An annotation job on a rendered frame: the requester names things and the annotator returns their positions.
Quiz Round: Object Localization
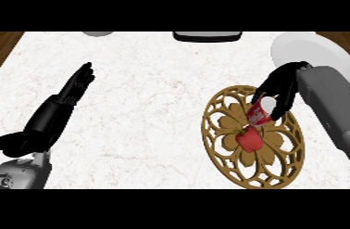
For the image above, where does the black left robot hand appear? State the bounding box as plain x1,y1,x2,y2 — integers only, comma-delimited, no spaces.
0,61,97,159

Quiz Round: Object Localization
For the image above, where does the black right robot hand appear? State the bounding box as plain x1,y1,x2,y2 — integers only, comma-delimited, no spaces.
249,60,314,121

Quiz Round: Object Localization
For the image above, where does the red can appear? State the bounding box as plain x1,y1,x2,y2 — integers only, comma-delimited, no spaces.
245,96,279,128

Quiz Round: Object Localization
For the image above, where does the white plate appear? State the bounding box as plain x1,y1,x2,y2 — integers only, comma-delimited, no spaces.
270,32,350,73

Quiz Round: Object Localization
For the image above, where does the round brown openwork placemat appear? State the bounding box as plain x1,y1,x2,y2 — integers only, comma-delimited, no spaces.
199,84,305,189

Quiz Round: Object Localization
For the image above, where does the red bell pepper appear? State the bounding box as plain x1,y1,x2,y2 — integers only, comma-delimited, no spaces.
231,125,265,154

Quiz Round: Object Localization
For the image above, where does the grey and black appliance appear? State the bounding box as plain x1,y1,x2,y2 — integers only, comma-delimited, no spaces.
172,32,243,43

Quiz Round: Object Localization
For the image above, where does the grey round object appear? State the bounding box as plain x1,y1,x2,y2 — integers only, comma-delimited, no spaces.
81,32,116,38

